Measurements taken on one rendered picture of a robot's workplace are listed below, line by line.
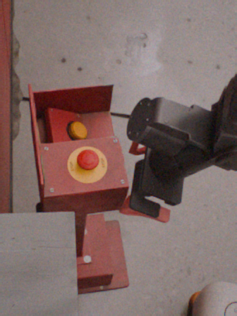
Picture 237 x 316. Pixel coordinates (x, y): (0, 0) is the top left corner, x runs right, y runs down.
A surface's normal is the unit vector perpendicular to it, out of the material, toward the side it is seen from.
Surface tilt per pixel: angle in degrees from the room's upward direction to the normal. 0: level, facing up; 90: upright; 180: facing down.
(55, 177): 0
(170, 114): 23
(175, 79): 0
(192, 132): 27
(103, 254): 1
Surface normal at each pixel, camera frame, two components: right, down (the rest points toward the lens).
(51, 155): 0.08, -0.41
